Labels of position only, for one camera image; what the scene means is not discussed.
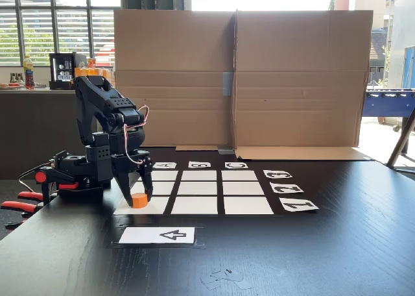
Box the round orange token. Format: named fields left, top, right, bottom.
left=131, top=192, right=149, bottom=209

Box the white nine-square grid sheet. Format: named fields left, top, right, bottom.
left=113, top=169, right=276, bottom=216

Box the white arrow paper sheet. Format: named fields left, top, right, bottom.
left=118, top=227, right=196, bottom=245

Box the red black table clamp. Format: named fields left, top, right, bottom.
left=34, top=166, right=80, bottom=206

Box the orange carton pack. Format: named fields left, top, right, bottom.
left=74, top=58, right=115, bottom=86

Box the brown cardboard panel with flap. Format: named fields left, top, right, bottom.
left=113, top=9, right=238, bottom=152

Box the dark counter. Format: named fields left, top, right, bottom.
left=0, top=87, right=99, bottom=180

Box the black glass-front cabinet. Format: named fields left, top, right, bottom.
left=49, top=52, right=88, bottom=91

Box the grey tape on cardboard seam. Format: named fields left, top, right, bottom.
left=222, top=71, right=235, bottom=97

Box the yellow capped drink bottle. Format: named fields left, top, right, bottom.
left=22, top=55, right=35, bottom=90

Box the crumpled clear tape scrap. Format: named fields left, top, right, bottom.
left=200, top=267, right=254, bottom=292

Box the paper sheet number 3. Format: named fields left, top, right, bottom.
left=263, top=169, right=293, bottom=180

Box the paper sheet number 2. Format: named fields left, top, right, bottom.
left=269, top=182, right=305, bottom=194

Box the window with blinds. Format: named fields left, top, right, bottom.
left=0, top=0, right=122, bottom=67

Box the paper sheet number 1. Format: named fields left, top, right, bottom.
left=279, top=197, right=320, bottom=213

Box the large brown cardboard panel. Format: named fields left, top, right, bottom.
left=233, top=9, right=374, bottom=162

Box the blue foosball table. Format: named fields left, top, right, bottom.
left=361, top=88, right=415, bottom=133

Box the slanted wooden table leg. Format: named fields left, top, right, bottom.
left=386, top=107, right=415, bottom=170

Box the thin black cable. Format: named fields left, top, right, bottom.
left=18, top=161, right=54, bottom=193

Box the red handled clamp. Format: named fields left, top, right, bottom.
left=0, top=190, right=45, bottom=229

